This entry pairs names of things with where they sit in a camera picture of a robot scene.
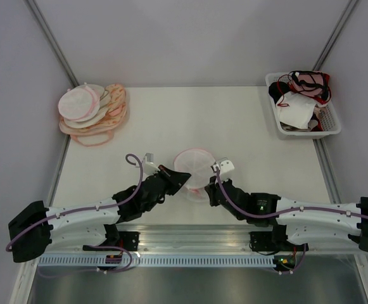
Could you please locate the aluminium front rail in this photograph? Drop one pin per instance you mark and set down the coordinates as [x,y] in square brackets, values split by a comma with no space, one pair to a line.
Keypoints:
[175,236]

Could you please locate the white bra in basket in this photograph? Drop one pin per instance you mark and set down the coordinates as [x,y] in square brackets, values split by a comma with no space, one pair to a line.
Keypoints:
[295,110]

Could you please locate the left aluminium frame post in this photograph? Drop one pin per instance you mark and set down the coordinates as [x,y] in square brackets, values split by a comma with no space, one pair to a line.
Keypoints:
[42,23]

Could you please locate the stack of laundry bags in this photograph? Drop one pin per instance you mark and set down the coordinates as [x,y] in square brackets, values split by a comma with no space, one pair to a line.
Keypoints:
[100,128]

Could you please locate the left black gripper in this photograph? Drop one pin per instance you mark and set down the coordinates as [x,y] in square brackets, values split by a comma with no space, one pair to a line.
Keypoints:
[176,179]

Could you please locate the white slotted cable duct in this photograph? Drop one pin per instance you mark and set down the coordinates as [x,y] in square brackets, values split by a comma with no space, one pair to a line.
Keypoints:
[158,260]

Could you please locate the top white pink laundry bag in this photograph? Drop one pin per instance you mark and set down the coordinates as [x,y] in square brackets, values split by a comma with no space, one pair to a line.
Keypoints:
[79,104]

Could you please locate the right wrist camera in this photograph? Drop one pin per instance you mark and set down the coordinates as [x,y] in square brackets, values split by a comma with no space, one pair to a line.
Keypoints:
[223,168]

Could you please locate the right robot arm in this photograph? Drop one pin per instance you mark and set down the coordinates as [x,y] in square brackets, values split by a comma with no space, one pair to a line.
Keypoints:
[294,222]

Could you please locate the white plastic basket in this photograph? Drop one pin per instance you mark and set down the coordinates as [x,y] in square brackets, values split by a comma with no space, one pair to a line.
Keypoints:
[329,123]

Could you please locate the white pink mesh laundry bag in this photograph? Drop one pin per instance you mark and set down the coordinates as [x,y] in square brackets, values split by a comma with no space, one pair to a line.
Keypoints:
[197,162]

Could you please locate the aluminium frame post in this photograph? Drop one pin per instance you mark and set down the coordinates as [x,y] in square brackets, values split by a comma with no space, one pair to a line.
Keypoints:
[42,23]
[336,33]

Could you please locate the red black bra in basket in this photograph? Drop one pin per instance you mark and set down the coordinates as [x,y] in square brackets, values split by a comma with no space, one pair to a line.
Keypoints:
[311,84]

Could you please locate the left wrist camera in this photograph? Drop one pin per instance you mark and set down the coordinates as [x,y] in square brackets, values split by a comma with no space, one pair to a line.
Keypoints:
[149,167]

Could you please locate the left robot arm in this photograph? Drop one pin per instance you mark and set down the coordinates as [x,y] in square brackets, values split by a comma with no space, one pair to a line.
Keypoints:
[76,218]

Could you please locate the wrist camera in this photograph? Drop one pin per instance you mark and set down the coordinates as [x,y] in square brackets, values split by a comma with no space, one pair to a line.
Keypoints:
[149,167]
[223,168]

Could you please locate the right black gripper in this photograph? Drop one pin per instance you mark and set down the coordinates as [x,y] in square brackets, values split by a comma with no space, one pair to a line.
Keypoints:
[213,183]

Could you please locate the right aluminium frame post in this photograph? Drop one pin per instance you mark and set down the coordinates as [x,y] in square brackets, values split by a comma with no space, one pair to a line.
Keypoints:
[336,33]

